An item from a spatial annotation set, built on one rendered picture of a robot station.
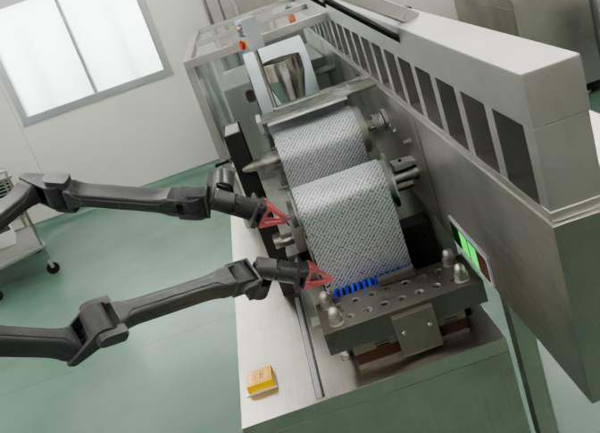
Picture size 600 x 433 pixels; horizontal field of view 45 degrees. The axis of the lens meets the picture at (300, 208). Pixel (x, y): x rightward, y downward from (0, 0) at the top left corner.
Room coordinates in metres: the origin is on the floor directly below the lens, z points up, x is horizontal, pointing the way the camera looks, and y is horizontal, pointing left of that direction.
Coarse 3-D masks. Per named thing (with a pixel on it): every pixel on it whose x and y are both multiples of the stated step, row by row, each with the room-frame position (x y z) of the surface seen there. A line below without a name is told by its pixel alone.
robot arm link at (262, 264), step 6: (258, 258) 1.71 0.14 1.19; (264, 258) 1.71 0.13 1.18; (270, 258) 1.72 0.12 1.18; (258, 264) 1.69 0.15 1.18; (264, 264) 1.69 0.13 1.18; (270, 264) 1.69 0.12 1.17; (276, 264) 1.70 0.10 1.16; (258, 270) 1.69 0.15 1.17; (264, 270) 1.69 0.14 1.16; (270, 270) 1.69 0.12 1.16; (276, 270) 1.70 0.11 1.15; (264, 276) 1.69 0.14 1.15; (270, 276) 1.69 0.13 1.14; (264, 282) 1.71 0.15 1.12
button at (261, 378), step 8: (264, 368) 1.64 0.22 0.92; (248, 376) 1.63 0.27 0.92; (256, 376) 1.62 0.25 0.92; (264, 376) 1.60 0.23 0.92; (272, 376) 1.60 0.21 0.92; (248, 384) 1.59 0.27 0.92; (256, 384) 1.58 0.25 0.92; (264, 384) 1.58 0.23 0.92; (272, 384) 1.58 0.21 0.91; (248, 392) 1.58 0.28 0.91
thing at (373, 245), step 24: (384, 216) 1.71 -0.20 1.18; (312, 240) 1.71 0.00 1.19; (336, 240) 1.71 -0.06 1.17; (360, 240) 1.71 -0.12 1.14; (384, 240) 1.71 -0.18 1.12; (336, 264) 1.71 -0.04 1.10; (360, 264) 1.71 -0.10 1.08; (384, 264) 1.71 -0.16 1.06; (408, 264) 1.71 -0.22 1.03; (336, 288) 1.71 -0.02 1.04
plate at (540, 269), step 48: (384, 96) 1.94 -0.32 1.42; (384, 144) 2.21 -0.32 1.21; (432, 144) 1.49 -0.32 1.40; (432, 192) 1.64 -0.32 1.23; (480, 192) 1.19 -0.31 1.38; (480, 240) 1.29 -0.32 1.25; (528, 240) 0.99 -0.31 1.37; (576, 240) 0.87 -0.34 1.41; (528, 288) 1.05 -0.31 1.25; (576, 288) 0.87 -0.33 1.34; (576, 336) 0.87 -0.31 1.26; (576, 384) 0.92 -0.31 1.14
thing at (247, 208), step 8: (240, 200) 1.76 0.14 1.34; (248, 200) 1.77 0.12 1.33; (256, 200) 1.77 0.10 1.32; (232, 208) 1.76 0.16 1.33; (240, 208) 1.75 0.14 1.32; (248, 208) 1.75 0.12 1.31; (256, 208) 1.74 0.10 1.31; (240, 216) 1.76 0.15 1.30; (248, 216) 1.76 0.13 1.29; (256, 216) 1.73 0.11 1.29; (248, 224) 1.76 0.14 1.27; (256, 224) 1.73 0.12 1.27
